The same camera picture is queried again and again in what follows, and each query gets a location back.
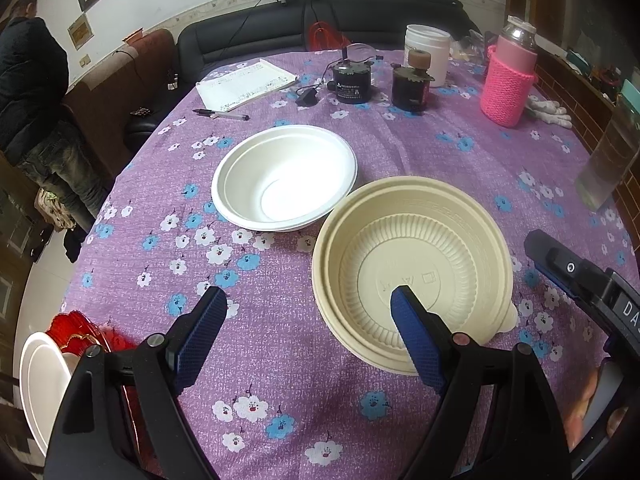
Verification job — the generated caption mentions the white knit gloves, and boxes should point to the white knit gloves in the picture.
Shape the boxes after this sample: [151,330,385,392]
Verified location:
[525,95,573,129]

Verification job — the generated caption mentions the wooden glass-panel doors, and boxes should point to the wooden glass-panel doors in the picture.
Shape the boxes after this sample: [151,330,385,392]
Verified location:
[0,150,51,480]

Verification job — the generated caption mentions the white disposable plate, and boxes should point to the white disposable plate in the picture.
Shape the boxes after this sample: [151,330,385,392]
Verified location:
[19,332,73,456]

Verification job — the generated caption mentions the black cable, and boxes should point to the black cable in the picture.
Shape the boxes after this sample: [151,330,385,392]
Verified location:
[210,0,281,61]

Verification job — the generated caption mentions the small framed wall picture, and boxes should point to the small framed wall picture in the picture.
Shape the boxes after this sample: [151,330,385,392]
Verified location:
[67,14,96,51]

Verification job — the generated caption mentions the stool with patterned cover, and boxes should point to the stool with patterned cover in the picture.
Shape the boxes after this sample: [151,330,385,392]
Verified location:
[34,187,76,233]

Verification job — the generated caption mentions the black round motor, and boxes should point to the black round motor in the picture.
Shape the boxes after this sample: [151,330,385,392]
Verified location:
[327,47,375,105]

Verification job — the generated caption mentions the clear plastic tumbler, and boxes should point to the clear plastic tumbler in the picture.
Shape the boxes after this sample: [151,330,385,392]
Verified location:
[575,92,640,212]

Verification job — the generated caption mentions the white disposable bowl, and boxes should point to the white disposable bowl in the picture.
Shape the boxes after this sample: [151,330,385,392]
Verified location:
[215,160,360,234]
[211,124,357,228]

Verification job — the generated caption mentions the large red glass plate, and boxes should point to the large red glass plate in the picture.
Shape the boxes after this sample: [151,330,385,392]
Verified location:
[44,311,151,466]

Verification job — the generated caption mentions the clear plastic bag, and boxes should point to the clear plastic bag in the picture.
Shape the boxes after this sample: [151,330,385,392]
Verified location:
[450,30,488,61]

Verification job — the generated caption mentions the brown armchair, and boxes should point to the brown armchair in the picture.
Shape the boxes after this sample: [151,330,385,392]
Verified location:
[62,27,176,151]

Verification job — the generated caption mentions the small red glass plate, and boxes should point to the small red glass plate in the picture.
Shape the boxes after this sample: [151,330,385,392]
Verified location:
[60,332,108,361]

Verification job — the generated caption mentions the red plastic bag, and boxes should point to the red plastic bag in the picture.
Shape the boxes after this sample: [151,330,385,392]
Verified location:
[307,21,353,52]

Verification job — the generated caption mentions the dark jar with cork lid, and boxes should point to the dark jar with cork lid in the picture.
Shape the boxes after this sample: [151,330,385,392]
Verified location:
[391,49,433,112]

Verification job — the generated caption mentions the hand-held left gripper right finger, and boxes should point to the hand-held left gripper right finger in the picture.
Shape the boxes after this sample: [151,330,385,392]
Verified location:
[390,285,571,480]

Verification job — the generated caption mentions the white notebook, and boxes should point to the white notebook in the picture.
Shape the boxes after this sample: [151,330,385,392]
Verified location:
[195,57,298,113]

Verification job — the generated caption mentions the black leather sofa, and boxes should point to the black leather sofa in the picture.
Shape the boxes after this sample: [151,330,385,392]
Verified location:
[125,0,481,156]

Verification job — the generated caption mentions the person's right hand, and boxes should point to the person's right hand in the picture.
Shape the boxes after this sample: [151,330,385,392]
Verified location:
[567,362,628,451]

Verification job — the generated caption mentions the beige plastic bowl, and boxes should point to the beige plastic bowl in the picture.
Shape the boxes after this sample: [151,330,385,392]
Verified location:
[311,176,518,376]

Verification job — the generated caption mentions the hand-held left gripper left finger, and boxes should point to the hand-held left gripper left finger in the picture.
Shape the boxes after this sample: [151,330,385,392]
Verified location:
[45,286,228,480]

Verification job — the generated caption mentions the purple floral tablecloth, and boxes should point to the purple floral tablecloth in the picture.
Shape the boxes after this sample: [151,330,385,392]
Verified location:
[47,49,640,480]

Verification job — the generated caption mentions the black pen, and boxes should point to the black pen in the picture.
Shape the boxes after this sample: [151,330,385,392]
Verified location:
[194,108,251,122]

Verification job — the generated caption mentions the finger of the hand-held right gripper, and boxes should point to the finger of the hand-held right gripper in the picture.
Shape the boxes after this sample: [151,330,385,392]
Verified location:
[524,229,613,306]

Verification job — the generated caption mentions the white plastic jar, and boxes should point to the white plastic jar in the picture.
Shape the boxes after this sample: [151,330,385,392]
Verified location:
[404,24,451,88]

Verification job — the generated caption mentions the bottle with pink knitted sleeve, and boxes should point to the bottle with pink knitted sleeve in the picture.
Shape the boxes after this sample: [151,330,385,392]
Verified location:
[480,15,540,128]

